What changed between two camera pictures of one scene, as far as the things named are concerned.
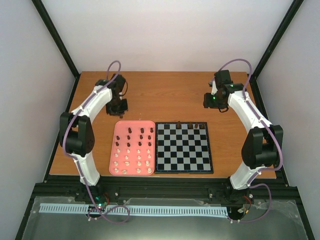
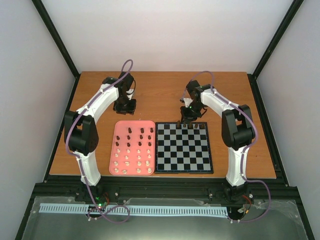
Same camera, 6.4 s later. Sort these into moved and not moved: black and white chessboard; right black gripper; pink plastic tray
Moved: right black gripper
Not moved: pink plastic tray; black and white chessboard
